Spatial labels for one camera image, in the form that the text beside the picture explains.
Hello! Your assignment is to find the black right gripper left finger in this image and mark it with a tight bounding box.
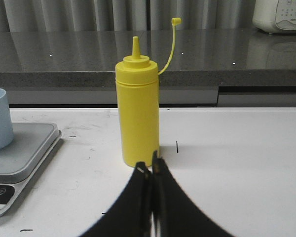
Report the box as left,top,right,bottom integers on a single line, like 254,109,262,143
82,162,152,237

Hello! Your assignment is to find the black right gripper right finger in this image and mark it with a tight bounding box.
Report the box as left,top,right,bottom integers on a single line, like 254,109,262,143
152,151,232,237

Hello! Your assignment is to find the yellow squeeze bottle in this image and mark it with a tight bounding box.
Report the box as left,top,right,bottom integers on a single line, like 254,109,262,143
115,17,183,167

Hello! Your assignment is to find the light blue plastic cup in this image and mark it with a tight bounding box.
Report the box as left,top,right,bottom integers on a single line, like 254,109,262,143
0,88,14,149

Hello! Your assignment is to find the silver digital kitchen scale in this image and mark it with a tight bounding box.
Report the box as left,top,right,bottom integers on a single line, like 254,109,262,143
0,123,62,217

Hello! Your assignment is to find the grey stone counter ledge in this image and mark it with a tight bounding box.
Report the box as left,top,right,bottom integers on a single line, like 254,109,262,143
0,29,296,108

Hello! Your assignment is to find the white kitchen appliance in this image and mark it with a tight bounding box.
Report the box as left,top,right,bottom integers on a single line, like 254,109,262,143
252,0,296,34

